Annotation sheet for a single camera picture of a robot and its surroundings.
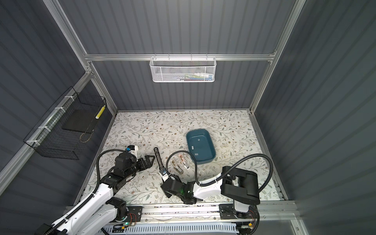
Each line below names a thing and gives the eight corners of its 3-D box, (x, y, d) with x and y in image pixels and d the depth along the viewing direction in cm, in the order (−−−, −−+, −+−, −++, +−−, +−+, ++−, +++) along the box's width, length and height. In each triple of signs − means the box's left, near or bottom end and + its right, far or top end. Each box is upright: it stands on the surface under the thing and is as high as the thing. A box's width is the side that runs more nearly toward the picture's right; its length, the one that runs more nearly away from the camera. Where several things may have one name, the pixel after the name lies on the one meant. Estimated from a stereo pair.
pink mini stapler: (187, 170, 90) (186, 167, 86) (179, 159, 95) (178, 155, 91) (190, 168, 91) (190, 164, 87) (182, 157, 95) (181, 153, 91)
